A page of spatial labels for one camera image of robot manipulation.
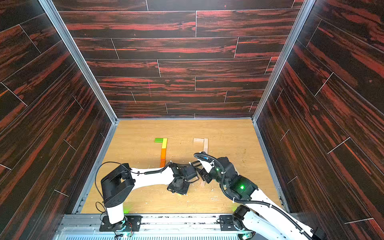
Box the dark orange block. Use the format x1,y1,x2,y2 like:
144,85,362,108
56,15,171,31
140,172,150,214
161,149,166,160

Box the yellow-green block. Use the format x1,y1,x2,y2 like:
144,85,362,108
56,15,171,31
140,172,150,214
162,138,168,149

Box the natural wood block printed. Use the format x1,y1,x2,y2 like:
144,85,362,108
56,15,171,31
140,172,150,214
193,138,204,143

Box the natural wood block long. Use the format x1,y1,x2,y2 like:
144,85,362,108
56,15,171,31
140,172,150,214
204,138,209,153

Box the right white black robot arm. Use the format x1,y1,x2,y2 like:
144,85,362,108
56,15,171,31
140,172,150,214
194,152,327,240

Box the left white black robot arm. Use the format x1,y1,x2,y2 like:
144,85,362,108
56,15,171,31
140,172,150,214
99,162,198,225

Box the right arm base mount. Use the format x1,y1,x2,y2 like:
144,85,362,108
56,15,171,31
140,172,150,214
217,215,252,232

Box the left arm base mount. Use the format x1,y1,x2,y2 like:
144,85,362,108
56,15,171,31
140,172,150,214
99,215,142,233

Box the front aluminium rail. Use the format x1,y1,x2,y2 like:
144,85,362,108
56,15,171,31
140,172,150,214
53,214,266,240

